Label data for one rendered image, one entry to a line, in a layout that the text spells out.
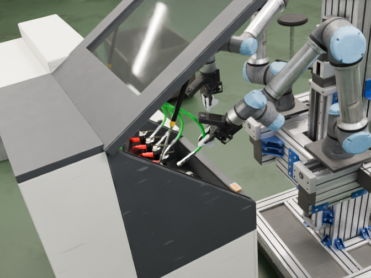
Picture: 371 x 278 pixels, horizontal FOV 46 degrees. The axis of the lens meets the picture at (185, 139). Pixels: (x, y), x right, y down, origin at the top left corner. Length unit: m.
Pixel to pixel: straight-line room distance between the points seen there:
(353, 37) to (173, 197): 0.85
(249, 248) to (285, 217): 0.88
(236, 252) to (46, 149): 1.01
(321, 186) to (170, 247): 0.74
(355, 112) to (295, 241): 1.21
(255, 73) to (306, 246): 1.09
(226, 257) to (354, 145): 0.74
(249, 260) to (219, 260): 0.19
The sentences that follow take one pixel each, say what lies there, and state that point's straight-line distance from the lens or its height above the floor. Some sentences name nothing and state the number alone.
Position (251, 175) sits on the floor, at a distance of 3.60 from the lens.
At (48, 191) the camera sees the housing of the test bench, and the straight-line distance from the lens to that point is 1.44.
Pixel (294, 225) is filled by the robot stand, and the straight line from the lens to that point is 2.89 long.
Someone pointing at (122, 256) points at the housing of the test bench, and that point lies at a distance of 1.72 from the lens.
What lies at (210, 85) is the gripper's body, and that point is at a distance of 1.99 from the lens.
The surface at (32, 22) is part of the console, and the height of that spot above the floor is 1.55.
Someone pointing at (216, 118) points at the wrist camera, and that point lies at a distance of 1.76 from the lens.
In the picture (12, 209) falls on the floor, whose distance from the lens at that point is 3.81.
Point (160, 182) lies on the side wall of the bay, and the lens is 1.58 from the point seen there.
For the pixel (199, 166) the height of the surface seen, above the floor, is 0.90.
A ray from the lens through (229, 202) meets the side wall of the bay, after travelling 1.83.
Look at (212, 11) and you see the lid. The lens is 1.59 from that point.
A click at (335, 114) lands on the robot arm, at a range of 1.95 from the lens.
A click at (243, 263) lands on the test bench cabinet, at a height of 0.62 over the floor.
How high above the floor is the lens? 2.24
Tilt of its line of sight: 33 degrees down
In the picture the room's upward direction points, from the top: 7 degrees counter-clockwise
